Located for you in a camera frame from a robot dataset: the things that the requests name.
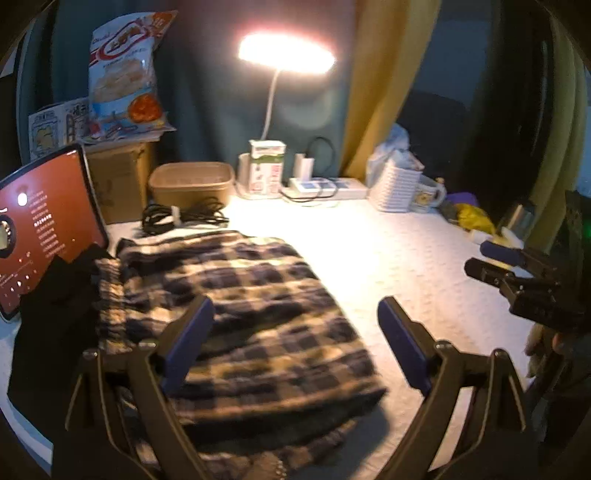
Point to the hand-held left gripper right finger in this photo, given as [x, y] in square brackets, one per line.
[404, 344]

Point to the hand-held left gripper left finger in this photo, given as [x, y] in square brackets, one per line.
[189, 344]

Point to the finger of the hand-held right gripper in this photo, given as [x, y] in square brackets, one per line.
[487, 272]
[501, 253]

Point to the plaid pants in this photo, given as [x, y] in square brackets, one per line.
[277, 318]

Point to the metal cup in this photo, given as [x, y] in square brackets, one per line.
[517, 219]

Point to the yellow crumpled item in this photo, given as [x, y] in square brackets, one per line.
[475, 219]

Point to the purple item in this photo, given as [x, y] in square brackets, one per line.
[464, 199]

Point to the printed mug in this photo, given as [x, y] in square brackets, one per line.
[427, 196]

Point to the white woven basket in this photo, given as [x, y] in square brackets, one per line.
[395, 189]

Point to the yellow curtain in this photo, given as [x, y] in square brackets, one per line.
[383, 83]
[558, 138]

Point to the black cloth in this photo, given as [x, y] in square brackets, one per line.
[55, 323]

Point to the pale blue plastic bag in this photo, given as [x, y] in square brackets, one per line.
[392, 143]

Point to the brown lidded container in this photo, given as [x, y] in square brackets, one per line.
[191, 184]

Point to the white power strip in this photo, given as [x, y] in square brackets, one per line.
[332, 187]

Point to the cardboard box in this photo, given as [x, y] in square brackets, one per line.
[120, 180]

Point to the white green carton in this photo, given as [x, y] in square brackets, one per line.
[267, 168]

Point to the tablet with red screen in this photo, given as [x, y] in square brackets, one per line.
[41, 217]

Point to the white power adapter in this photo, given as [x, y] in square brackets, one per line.
[304, 167]

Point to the printed paper box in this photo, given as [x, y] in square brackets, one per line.
[46, 134]

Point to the snack bag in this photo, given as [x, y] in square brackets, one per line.
[122, 78]

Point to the white desk lamp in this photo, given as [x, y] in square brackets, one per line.
[286, 53]

